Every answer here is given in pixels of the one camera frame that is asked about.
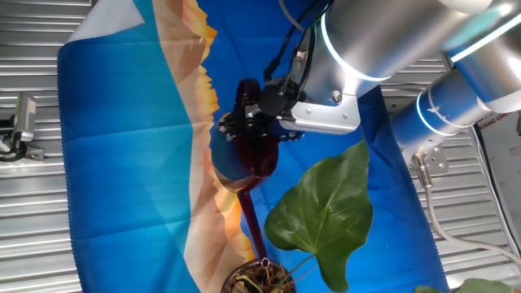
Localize black plant pot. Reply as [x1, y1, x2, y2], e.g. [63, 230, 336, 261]
[221, 257, 298, 293]

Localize silver camera on stand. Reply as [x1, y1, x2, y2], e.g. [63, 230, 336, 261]
[14, 92, 37, 142]

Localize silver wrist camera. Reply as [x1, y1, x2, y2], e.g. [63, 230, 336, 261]
[278, 91, 362, 135]

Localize white printed sign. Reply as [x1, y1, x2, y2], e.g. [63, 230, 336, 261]
[475, 109, 521, 245]

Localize blue cloth with orange print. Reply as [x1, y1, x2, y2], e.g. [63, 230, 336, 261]
[56, 0, 451, 293]

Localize gray robot base cable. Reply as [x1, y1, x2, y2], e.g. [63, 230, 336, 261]
[409, 152, 521, 268]

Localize gray wrist cable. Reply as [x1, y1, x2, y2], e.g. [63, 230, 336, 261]
[278, 0, 306, 33]

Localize green plant leaf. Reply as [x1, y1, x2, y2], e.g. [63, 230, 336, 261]
[413, 278, 519, 293]

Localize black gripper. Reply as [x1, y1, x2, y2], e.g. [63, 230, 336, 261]
[217, 77, 306, 143]

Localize green broad-leaf plant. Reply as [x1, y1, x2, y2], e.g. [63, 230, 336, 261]
[234, 136, 374, 293]

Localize black cable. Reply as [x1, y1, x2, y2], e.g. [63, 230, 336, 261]
[263, 0, 331, 82]

